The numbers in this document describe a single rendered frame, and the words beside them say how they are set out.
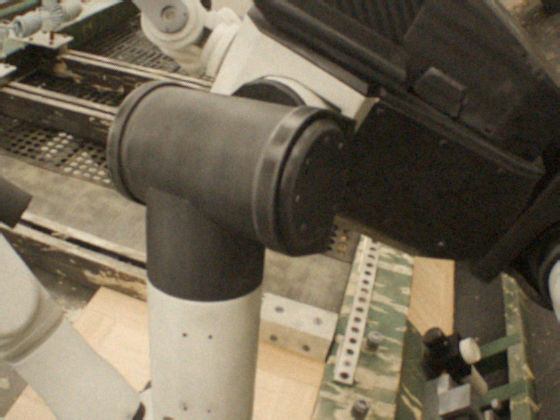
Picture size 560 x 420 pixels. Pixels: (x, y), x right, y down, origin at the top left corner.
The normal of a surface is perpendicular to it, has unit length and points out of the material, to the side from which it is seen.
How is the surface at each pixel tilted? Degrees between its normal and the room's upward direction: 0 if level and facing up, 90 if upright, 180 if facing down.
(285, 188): 93
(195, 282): 89
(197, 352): 90
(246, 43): 46
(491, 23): 90
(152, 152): 59
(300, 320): 51
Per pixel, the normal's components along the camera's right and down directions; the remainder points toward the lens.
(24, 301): 0.52, -0.03
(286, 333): -0.26, 0.53
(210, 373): 0.00, 0.35
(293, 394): 0.17, -0.80
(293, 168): 0.29, 0.04
